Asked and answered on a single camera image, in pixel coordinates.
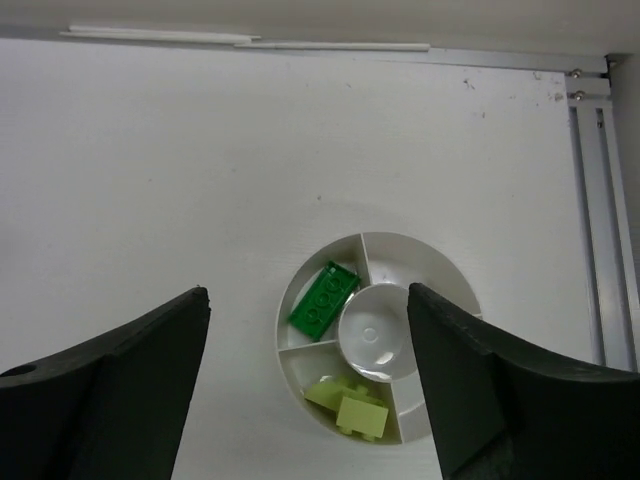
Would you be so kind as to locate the white divided round container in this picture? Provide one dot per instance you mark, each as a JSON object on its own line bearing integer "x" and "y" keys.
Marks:
{"x": 370, "y": 342}

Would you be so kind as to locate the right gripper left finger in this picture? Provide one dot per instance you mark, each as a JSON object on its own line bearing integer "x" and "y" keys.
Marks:
{"x": 112, "y": 407}

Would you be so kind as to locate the green 2x4 lego brick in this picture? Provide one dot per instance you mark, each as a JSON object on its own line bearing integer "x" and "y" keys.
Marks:
{"x": 323, "y": 300}

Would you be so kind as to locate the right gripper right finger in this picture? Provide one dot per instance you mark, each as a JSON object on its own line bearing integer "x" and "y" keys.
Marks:
{"x": 501, "y": 407}

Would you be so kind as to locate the aluminium rail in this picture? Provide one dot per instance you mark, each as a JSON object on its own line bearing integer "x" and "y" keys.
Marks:
{"x": 612, "y": 284}

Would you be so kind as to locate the light green 2x2 brick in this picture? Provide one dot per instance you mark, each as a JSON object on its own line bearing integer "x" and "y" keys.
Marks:
{"x": 330, "y": 391}
{"x": 357, "y": 416}

